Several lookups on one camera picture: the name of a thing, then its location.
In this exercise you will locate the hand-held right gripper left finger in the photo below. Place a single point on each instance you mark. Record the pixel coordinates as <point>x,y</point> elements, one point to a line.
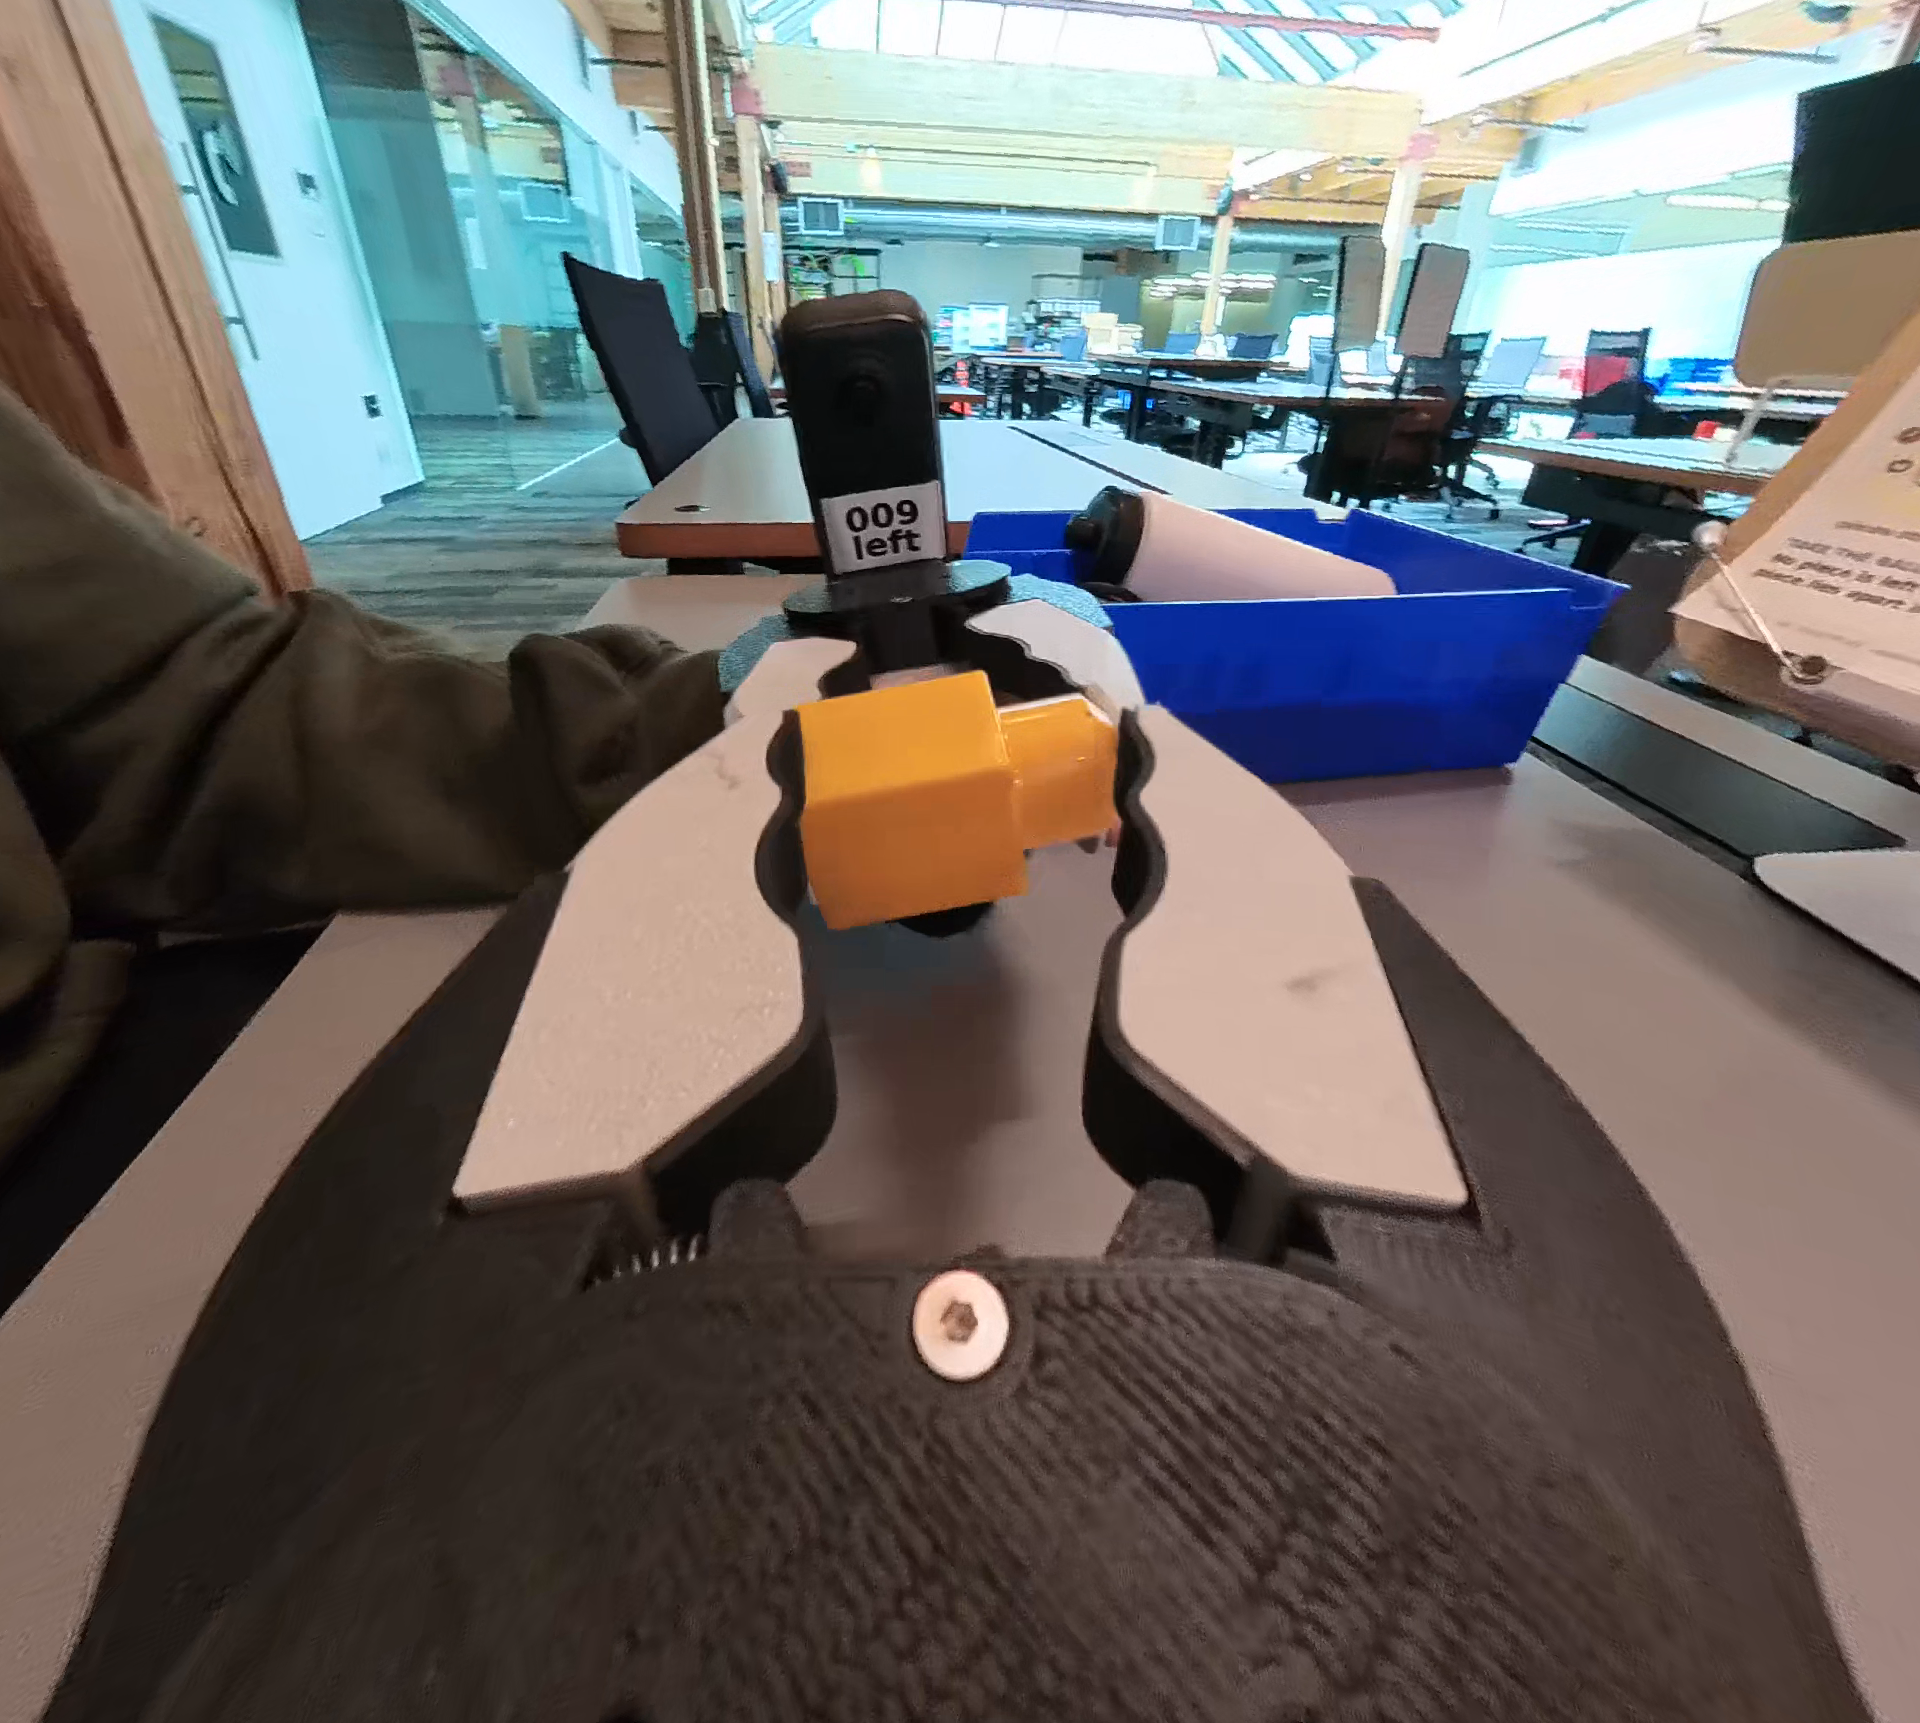
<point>647,991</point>

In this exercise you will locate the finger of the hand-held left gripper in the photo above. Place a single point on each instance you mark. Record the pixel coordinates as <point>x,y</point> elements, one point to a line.
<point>1064,648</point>
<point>789,682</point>

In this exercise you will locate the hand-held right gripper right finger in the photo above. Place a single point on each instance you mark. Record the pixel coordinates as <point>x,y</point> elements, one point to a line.
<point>1273,1003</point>

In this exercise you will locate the yellow block with round peg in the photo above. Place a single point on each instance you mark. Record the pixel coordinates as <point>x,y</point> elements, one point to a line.
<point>917,792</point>

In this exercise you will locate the blue plastic bin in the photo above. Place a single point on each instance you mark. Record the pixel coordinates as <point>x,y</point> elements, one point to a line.
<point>1349,687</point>

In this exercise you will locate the person's left forearm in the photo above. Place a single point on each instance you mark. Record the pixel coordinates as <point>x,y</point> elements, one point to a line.
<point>376,761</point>

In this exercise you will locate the wood edged grey desk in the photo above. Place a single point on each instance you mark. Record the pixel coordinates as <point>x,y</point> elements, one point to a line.
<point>753,476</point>

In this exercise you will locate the white cylinder black cap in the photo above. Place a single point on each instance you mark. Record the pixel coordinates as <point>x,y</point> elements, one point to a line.
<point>1248,559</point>

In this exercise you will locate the black tablet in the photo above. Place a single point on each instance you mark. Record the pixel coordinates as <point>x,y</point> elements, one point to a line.
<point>1693,761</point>

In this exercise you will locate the wooden display board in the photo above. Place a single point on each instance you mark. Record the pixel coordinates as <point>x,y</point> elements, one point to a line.
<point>1829,313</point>
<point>1768,687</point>

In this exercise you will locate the white board stand base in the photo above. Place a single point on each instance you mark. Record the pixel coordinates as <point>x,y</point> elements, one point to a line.
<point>1859,904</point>

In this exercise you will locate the black red office chair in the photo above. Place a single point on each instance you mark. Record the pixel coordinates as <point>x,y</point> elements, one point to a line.
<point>1614,379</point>

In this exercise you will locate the wide wooden pillar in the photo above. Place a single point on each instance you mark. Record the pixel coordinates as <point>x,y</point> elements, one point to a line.
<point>90,256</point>

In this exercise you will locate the dark logo wall panel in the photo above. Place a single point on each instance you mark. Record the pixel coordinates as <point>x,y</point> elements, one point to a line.
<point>214,131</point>

